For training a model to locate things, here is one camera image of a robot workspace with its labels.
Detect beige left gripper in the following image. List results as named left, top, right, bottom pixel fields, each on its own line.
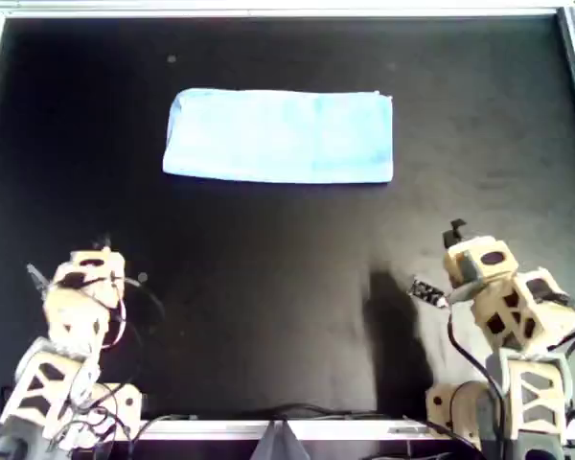
left=52, top=233, right=126, bottom=311

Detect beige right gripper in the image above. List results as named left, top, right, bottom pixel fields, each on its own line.
left=442, top=218, right=518, bottom=301

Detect light blue cloth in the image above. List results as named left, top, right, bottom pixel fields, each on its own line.
left=161, top=87, right=395, bottom=186

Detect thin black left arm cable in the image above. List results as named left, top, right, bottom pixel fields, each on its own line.
left=52, top=272, right=173, bottom=460

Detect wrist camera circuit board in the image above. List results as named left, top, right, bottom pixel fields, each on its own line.
left=408, top=276, right=448, bottom=309

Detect white left arm cable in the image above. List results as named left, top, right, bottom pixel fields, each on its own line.
left=101, top=273, right=128, bottom=352

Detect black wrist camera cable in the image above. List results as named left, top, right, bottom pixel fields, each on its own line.
left=446, top=294, right=509, bottom=460

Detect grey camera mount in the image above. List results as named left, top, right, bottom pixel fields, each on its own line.
left=251, top=420, right=312, bottom=460

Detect aluminium table edge frame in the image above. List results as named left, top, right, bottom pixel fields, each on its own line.
left=0, top=4, right=575, bottom=442

